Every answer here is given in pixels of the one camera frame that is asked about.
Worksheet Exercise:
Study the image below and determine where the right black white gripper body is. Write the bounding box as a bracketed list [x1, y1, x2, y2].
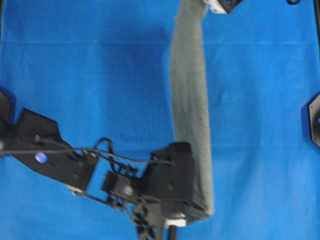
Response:
[203, 0, 243, 14]

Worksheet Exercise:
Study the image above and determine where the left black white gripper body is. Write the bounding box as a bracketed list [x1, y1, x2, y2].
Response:
[141, 142, 210, 227]

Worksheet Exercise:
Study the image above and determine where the grey terry towel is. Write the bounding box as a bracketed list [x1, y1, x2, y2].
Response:
[169, 0, 214, 216]

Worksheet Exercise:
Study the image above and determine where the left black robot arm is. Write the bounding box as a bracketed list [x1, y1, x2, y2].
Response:
[0, 108, 209, 240]

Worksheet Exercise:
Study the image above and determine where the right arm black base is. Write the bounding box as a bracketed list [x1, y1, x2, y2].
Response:
[301, 92, 320, 149]

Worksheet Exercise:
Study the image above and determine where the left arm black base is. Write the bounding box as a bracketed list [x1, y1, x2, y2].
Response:
[0, 86, 16, 124]

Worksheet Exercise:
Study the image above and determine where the blue table cloth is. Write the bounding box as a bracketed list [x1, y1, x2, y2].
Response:
[0, 0, 320, 240]

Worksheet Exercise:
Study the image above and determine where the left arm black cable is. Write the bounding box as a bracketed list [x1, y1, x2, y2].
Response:
[0, 136, 176, 168]

